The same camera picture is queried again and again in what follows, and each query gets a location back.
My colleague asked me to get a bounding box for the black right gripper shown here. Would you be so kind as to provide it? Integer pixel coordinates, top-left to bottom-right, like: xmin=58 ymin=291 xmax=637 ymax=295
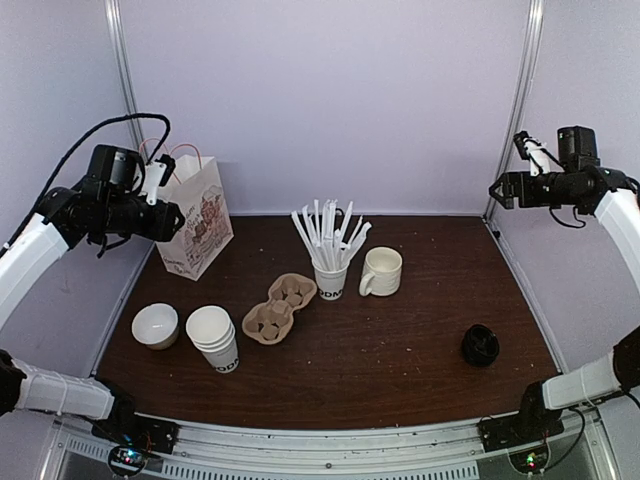
xmin=489 ymin=170 xmax=582 ymax=209

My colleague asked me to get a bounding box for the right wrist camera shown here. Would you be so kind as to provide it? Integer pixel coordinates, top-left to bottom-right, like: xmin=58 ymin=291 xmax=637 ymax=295
xmin=513 ymin=131 xmax=558 ymax=177

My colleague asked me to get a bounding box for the paper cup holding straws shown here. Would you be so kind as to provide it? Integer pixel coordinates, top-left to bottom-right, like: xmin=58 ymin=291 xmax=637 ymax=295
xmin=312 ymin=261 xmax=349 ymax=301

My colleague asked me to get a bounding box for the white ceramic bowl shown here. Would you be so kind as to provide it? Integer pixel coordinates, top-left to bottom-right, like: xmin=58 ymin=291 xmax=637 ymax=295
xmin=131 ymin=303 xmax=179 ymax=350

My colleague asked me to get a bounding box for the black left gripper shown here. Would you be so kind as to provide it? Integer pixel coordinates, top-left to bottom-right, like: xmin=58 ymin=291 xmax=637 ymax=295
xmin=102 ymin=192 xmax=184 ymax=241

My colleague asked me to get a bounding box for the stack of black cup lids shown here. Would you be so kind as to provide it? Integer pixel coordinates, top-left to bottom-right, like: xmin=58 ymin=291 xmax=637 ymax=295
xmin=461 ymin=324 xmax=500 ymax=367

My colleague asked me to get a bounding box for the cream ceramic mug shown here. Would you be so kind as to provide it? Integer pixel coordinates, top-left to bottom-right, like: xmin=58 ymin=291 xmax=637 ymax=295
xmin=359 ymin=246 xmax=403 ymax=297

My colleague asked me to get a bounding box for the brown pulp cup carrier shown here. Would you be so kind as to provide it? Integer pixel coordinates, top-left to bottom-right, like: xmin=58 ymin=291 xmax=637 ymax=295
xmin=242 ymin=273 xmax=318 ymax=345

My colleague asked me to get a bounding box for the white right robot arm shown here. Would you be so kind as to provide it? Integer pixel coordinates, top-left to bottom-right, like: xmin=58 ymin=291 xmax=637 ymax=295
xmin=489 ymin=126 xmax=639 ymax=442

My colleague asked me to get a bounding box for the bundle of wrapped white straws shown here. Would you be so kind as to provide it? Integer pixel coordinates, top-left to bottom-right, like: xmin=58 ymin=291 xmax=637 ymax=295
xmin=290 ymin=199 xmax=372 ymax=272

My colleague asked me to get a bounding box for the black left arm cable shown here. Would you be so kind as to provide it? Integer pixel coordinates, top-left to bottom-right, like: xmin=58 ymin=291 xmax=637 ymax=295
xmin=9 ymin=112 xmax=172 ymax=241

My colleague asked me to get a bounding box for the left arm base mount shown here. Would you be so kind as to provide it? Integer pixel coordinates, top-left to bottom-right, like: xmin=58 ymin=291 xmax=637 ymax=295
xmin=88 ymin=415 xmax=179 ymax=479

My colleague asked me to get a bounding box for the white printed paper bag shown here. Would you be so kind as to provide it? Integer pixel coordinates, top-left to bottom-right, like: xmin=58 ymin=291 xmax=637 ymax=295
xmin=143 ymin=152 xmax=233 ymax=281

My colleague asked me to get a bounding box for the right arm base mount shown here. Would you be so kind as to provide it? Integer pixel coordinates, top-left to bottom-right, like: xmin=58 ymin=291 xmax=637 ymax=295
xmin=477 ymin=414 xmax=564 ymax=476

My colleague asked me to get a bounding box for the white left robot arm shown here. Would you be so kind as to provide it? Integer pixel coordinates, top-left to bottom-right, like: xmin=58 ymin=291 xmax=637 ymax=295
xmin=1 ymin=145 xmax=185 ymax=444

